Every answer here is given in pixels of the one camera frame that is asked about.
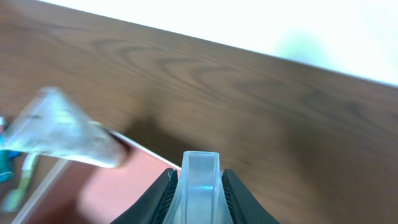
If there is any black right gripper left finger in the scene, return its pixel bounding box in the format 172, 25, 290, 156
111, 168, 178, 224

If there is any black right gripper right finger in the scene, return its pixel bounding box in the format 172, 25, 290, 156
222, 169, 279, 224

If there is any clear foam pump bottle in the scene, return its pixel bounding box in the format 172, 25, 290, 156
163, 151, 233, 224

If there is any white shampoo tube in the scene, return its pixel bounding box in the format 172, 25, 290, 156
4, 86, 127, 168

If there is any green Colgate toothpaste tube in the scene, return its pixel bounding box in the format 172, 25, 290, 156
0, 116, 19, 184

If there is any white box with pink interior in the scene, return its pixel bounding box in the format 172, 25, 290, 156
10, 133, 181, 224

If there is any green and white toothbrush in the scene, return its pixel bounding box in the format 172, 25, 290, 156
1, 153, 39, 213

